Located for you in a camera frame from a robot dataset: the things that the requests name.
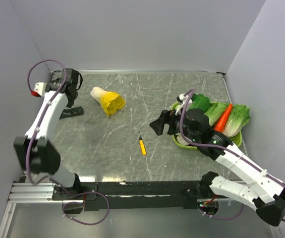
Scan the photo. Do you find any purple cable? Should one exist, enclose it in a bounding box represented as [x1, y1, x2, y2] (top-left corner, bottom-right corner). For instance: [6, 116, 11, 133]
[178, 89, 285, 223]
[25, 59, 67, 185]

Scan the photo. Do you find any aluminium frame rail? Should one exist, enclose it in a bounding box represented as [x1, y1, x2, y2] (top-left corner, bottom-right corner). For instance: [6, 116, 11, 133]
[7, 180, 58, 204]

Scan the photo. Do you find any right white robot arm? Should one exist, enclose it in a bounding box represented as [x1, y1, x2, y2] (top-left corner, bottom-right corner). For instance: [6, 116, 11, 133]
[149, 109, 285, 227]

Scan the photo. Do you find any green plastic tray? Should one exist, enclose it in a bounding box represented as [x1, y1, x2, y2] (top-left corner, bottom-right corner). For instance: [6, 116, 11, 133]
[171, 102, 242, 151]

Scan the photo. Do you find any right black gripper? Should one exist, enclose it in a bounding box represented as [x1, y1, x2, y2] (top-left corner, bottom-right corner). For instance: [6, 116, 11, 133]
[149, 106, 199, 142]

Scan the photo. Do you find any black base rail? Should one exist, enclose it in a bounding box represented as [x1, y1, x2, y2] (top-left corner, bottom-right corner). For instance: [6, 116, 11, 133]
[52, 180, 215, 211]

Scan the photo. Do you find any yellow handled screwdriver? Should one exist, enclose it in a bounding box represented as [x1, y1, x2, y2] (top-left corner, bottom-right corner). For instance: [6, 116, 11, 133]
[138, 131, 147, 156]

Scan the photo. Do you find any yellow toy cabbage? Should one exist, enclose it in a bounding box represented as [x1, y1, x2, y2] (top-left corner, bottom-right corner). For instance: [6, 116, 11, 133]
[90, 86, 126, 117]

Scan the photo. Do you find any black remote control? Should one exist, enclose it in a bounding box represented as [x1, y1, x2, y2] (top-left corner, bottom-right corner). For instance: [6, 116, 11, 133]
[59, 106, 84, 119]

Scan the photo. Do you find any orange toy carrot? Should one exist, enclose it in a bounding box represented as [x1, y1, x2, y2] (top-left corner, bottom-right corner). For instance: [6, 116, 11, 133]
[214, 104, 233, 132]

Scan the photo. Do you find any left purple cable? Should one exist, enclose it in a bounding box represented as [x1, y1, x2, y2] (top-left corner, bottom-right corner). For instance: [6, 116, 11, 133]
[25, 59, 67, 185]

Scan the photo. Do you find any dark green bok choy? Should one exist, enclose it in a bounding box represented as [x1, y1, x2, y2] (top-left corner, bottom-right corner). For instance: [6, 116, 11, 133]
[189, 94, 211, 112]

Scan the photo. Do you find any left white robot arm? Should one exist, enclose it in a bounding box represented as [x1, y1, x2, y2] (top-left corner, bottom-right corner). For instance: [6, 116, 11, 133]
[13, 68, 83, 199]

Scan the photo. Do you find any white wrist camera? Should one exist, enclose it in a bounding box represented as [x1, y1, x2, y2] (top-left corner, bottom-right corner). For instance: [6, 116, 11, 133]
[176, 94, 192, 109]
[31, 82, 47, 97]

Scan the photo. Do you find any light green napa cabbage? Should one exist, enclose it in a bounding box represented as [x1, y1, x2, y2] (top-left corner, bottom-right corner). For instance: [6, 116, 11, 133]
[204, 102, 229, 126]

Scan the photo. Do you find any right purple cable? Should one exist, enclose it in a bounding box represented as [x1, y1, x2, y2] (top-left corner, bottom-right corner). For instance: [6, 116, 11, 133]
[178, 89, 285, 223]

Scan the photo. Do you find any green lettuce toy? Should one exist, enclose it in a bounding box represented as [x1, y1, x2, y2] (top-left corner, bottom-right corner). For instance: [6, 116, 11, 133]
[223, 104, 250, 138]

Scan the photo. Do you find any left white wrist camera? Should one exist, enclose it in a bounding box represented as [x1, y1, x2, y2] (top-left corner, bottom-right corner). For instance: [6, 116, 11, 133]
[31, 82, 47, 97]

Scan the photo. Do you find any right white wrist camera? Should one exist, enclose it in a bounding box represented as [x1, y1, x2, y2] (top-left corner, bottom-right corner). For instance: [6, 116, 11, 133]
[176, 94, 192, 109]

